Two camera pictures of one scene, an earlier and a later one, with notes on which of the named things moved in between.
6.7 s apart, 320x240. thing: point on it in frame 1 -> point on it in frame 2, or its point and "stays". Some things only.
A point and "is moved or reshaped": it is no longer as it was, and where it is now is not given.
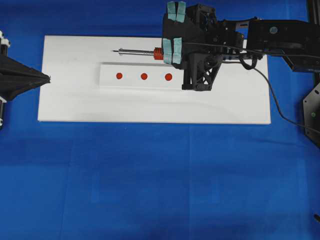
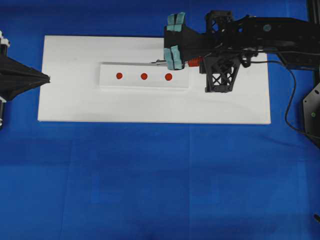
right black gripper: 198,45 -> 224,49
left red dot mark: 119,75 stays
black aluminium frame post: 314,12 stays
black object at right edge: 317,217 stays
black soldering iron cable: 249,58 is moved or reshaped
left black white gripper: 31,78 stays
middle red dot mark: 144,76 stays
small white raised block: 140,76 stays
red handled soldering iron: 158,52 is moved or reshaped
